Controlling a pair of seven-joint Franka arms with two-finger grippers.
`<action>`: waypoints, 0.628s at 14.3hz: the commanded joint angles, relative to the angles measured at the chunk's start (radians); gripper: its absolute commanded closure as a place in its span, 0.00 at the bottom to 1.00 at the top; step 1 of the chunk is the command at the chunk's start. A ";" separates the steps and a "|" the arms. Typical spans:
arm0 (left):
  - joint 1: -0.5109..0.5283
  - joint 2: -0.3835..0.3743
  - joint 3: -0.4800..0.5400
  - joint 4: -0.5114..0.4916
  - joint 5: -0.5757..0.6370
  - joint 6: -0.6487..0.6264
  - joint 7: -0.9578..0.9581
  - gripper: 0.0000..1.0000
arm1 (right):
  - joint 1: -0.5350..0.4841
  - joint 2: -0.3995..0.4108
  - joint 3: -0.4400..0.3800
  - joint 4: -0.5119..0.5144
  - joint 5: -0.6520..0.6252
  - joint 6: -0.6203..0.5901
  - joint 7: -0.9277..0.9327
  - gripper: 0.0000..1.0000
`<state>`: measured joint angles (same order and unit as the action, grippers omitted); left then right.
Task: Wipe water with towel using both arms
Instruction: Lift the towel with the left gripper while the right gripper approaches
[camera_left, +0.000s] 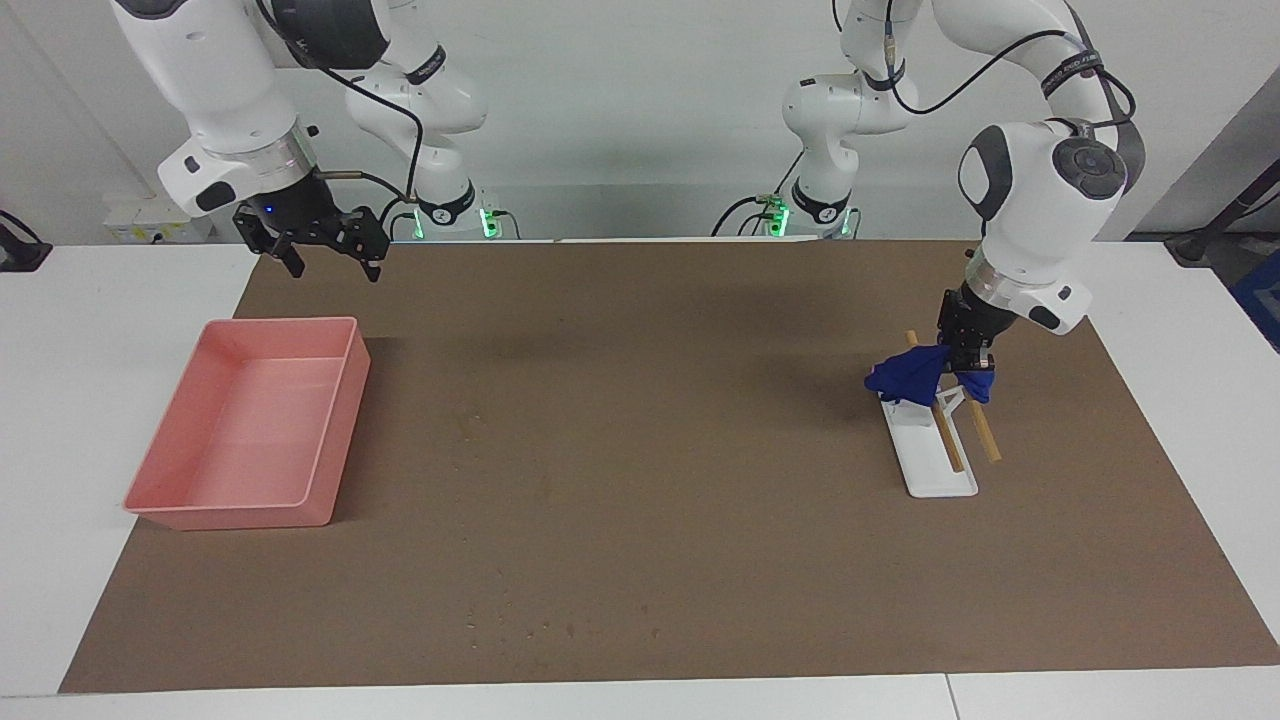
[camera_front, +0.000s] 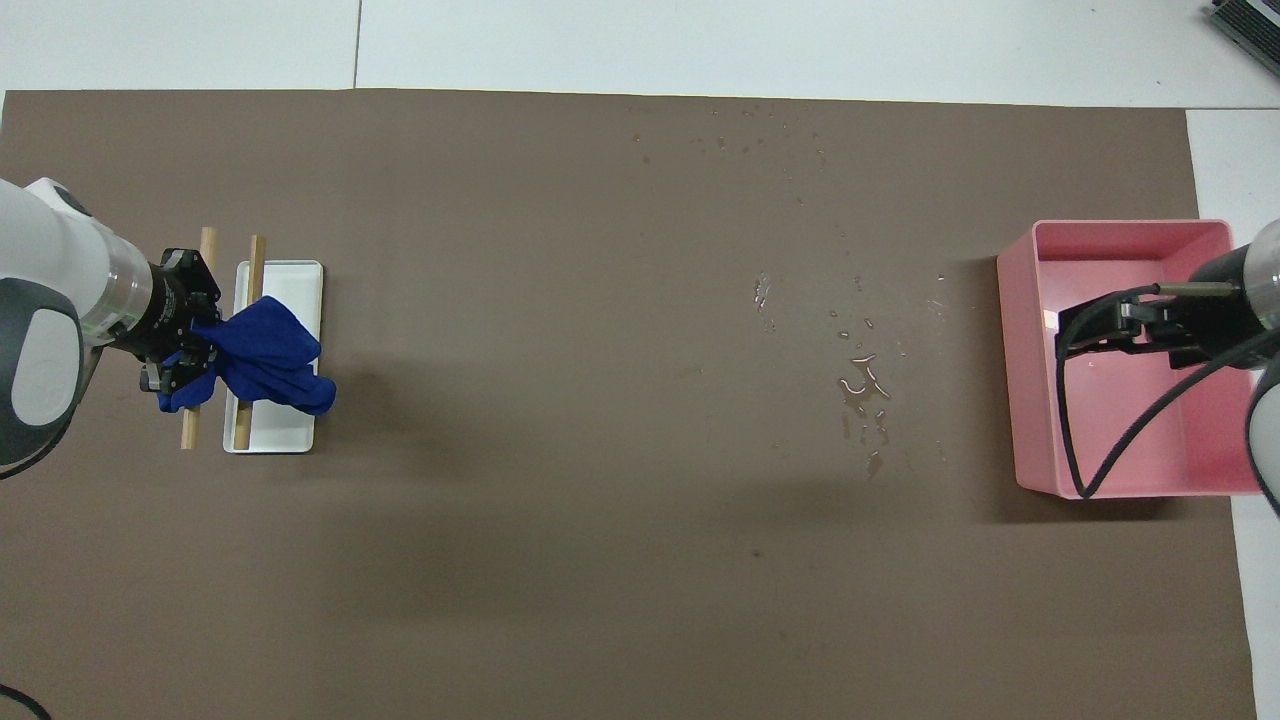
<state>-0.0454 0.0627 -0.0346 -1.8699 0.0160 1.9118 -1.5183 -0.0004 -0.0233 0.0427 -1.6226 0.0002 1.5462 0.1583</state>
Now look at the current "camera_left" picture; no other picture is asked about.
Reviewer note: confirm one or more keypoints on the brown table mat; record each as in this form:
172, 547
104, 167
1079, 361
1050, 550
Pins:
650, 450

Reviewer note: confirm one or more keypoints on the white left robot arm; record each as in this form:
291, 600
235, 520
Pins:
1040, 200

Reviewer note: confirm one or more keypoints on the black stand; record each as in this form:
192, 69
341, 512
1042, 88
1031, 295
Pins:
1215, 228

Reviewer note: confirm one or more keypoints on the blue box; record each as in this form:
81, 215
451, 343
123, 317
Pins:
1262, 300

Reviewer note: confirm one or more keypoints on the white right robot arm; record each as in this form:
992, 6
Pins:
215, 70

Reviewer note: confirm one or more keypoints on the white wall socket box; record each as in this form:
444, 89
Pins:
135, 220

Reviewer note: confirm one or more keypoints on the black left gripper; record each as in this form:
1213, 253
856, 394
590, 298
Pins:
972, 312

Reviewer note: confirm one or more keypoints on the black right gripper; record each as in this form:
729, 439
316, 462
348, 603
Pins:
300, 208

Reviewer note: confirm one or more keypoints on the pink plastic bin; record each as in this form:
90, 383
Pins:
250, 430

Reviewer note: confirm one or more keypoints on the black clamp object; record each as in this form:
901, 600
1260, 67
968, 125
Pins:
20, 255

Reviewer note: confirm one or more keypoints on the blue towel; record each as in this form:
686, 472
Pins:
905, 375

